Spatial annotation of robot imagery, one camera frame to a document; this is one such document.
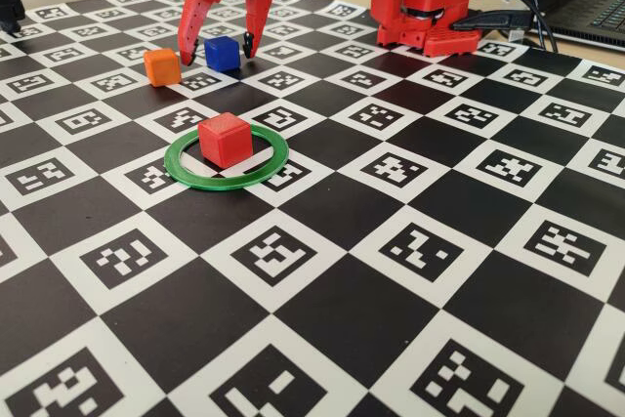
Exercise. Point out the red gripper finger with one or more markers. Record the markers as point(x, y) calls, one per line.
point(197, 12)
point(256, 12)

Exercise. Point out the blue cube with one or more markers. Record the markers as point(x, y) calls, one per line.
point(222, 53)

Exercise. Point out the orange cube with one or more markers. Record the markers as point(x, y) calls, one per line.
point(163, 68)

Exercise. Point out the red cube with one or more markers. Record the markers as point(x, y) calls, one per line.
point(224, 143)

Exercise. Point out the black clamp stand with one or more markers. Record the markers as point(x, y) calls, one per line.
point(10, 2)

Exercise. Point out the black flat adapter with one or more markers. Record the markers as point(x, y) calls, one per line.
point(493, 20)

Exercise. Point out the small grey plug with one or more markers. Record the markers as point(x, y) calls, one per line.
point(516, 35)

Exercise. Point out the checkerboard marker mat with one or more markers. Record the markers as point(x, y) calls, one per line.
point(342, 290)

